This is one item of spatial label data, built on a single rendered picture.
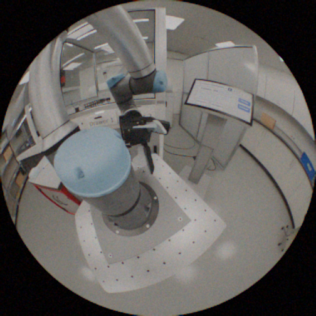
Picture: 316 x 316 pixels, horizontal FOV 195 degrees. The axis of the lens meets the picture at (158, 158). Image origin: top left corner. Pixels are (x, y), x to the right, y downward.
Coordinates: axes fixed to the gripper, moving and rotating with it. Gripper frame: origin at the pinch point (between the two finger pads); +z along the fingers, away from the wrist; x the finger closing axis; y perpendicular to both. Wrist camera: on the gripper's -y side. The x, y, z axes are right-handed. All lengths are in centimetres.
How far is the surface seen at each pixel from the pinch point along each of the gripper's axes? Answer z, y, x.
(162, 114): -52, -30, -14
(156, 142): -48, -29, -42
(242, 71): -56, -130, 70
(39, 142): -74, 102, -31
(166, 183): 2.0, -5.5, -14.6
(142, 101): -58, -14, -6
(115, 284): 28.9, 23.7, -11.5
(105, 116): -65, 16, -20
